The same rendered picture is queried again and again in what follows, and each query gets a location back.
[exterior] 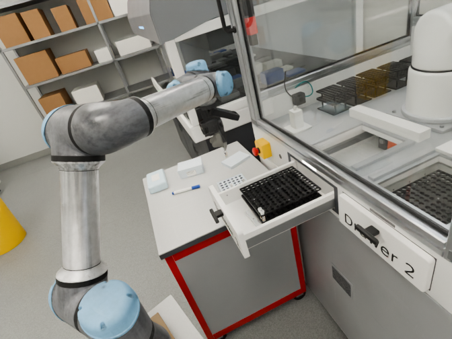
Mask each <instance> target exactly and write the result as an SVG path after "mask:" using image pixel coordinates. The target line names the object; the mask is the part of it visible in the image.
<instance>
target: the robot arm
mask: <svg viewBox="0 0 452 339"><path fill-rule="evenodd" d="M186 72H187V73H186V74H184V75H182V76H181V77H179V78H177V79H175V80H173V81H172V82H171V83H169V84H168V85H167V87H166V89H164V90H161V91H159V92H156V93H153V94H151V95H148V96H145V97H143V98H138V97H135V96H132V97H129V98H126V99H123V100H116V101H111V102H92V103H86V104H67V105H64V106H61V107H59V108H55V109H54V110H52V111H51V112H49V113H48V114H47V115H46V117H45V119H44V120H43V123H42V128H41V132H42V138H43V140H44V142H45V143H46V144H47V145H48V147H49V148H50V151H51V162H52V163H53V164H54V165H55V166H57V167H58V169H59V179H60V198H61V235H62V254H63V267H62V268H61V269H60V270H59V271H58V272H57V273H56V280H55V281H54V284H53V285H52V286H51V288H50V291H49V294H48V303H49V306H50V308H51V310H52V312H53V313H54V314H55V315H56V316H57V317H58V318H59V319H60V320H61V321H63V322H66V323H67V324H69V325H70V326H72V327H73V328H75V329H76V330H77V331H78V332H80V333H82V334H83V335H84V336H86V337H87V338H89V339H172V338H171V336H170V335H169V333H168V332H167V330H166V329H165V328H164V327H163V326H160V325H159V324H157V323H155V322H153V321H152V320H151V318H150V317H149V315H148V313H147V312H146V311H145V308H144V307H143V305H142V304H141V302H140V301H139V298H138V296H137V294H136V293H135V291H134V290H133V289H132V288H131V287H130V286H129V285H128V284H127V283H125V282H124V281H121V280H109V281H108V266H107V264H105V263H104V262H103V261H101V240H100V183H99V168H100V166H101V165H102V164H103V163H104V162H105V161H106V155H107V154H111V153H114V152H116V151H119V150H121V149H123V148H125V147H128V146H130V145H132V144H133V143H136V142H137V141H140V140H141V139H144V138H145V137H148V136H149V135H151V134H152V133H153V131H154V128H155V127H157V126H159V125H161V124H163V123H165V122H167V121H169V120H171V119H173V118H175V117H177V116H179V115H181V114H183V113H186V112H188V111H190V110H192V109H195V111H196V115H197V117H198V122H199V126H200V129H201V131H202V133H203V135H204V136H205V137H208V136H213V137H212V138H211V139H210V143H212V146H213V147H223V148H224V151H226V149H227V139H226V135H225V131H224V126H223V122H222V120H221V118H227V119H230V120H236V121H238V120H239V117H240V115H239V114H238V113H237V112H236V111H231V110H226V109H222V108H217V107H215V106H216V105H217V101H216V97H223V96H228V95H230V94H231V92H232V91H233V79H232V76H231V74H230V73H229V72H228V71H216V72H212V73H209V70H208V67H207V65H206V61H204V60H202V59H200V60H196V61H192V62H190V63H188V64H187V65H186Z"/></svg>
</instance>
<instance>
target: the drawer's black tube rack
mask: <svg viewBox="0 0 452 339"><path fill-rule="evenodd" d="M290 168H291V169H290ZM297 173H298V174H297ZM299 175H300V176H299ZM270 177H271V178H270ZM276 177H277V178H276ZM271 179H273V180H271ZM304 179H306V180H304ZM306 181H308V182H306ZM262 183H263V184H262ZM309 183H310V184H309ZM258 185H259V186H258ZM311 185H313V186H311ZM247 187H248V188H247ZM253 187H254V188H253ZM314 187H316V188H314ZM244 188H245V189H246V190H247V191H248V192H249V193H250V195H251V196H252V197H253V199H254V200H255V201H256V202H257V203H258V204H259V206H260V207H261V208H262V210H264V212H265V213H266V216H265V219H266V221H262V219H261V218H260V216H259V214H258V213H257V212H256V210H255V209H254V208H253V206H252V205H251V204H250V203H249V201H248V200H247V199H246V197H245V196H244V195H243V194H242V195H241V197H242V198H243V199H244V201H245V202H246V204H247V205H248V206H249V207H250V208H251V210H252V211H253V213H254V214H255V216H257V218H258V219H259V221H260V222H261V223H262V224H263V223H265V222H267V221H270V220H272V219H274V218H276V217H278V216H281V215H283V214H285V213H287V212H289V211H291V210H293V209H295V208H297V207H299V206H302V205H304V204H306V203H308V202H310V201H312V200H315V199H316V198H319V197H321V196H322V195H321V194H320V193H319V192H318V191H320V190H321V188H320V187H319V186H318V185H317V184H315V183H314V182H312V181H311V180H310V179H309V178H307V177H306V176H305V175H303V174H302V173H301V172H300V171H299V170H297V169H296V168H294V167H293V166H291V167H288V168H286V169H284V170H281V171H279V172H276V173H275V174H272V175H270V176H268V177H265V178H263V179H261V180H258V181H257V182H254V183H252V184H249V185H247V186H244ZM248 189H249V190H248ZM316 189H319V190H316Z"/></svg>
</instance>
